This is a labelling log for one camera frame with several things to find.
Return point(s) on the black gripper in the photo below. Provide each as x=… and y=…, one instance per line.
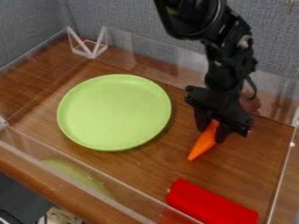
x=220, y=106

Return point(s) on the orange toy carrot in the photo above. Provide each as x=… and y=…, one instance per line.
x=206, y=141

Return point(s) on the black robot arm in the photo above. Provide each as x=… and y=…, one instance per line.
x=210, y=22

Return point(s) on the light green plate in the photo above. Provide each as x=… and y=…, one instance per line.
x=113, y=112

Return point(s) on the red cloth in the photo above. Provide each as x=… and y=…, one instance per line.
x=206, y=206

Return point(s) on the clear acrylic enclosure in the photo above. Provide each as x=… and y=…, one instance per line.
x=119, y=188

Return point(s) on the clear acrylic corner bracket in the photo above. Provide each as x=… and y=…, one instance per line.
x=85, y=47

